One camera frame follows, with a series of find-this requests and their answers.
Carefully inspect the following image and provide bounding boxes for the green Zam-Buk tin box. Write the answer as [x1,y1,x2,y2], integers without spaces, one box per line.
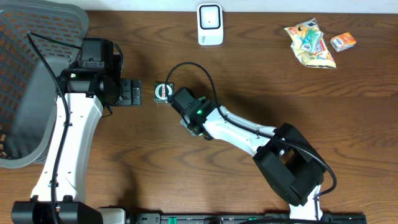
[154,83,174,103]

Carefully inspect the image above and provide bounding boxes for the teal Kleenex tissue pack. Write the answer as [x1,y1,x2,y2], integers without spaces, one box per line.
[300,29,323,54]

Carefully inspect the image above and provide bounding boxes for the cream snack bag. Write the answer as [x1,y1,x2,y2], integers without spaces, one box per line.
[284,18,336,68]

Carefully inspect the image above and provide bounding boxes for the orange Kleenex tissue pack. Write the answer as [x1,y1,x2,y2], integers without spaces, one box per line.
[330,32,356,52]

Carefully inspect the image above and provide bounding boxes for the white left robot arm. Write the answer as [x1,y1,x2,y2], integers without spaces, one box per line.
[11,37,142,223]

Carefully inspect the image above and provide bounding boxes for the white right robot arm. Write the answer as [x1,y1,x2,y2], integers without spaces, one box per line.
[167,88,326,220]

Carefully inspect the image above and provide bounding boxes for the white barcode scanner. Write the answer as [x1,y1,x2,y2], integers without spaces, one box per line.
[197,3,224,46]

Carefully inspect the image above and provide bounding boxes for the grey plastic mesh basket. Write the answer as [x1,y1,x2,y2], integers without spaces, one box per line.
[1,0,90,169]

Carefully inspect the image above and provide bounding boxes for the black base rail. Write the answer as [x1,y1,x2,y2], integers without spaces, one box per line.
[126,213,368,224]

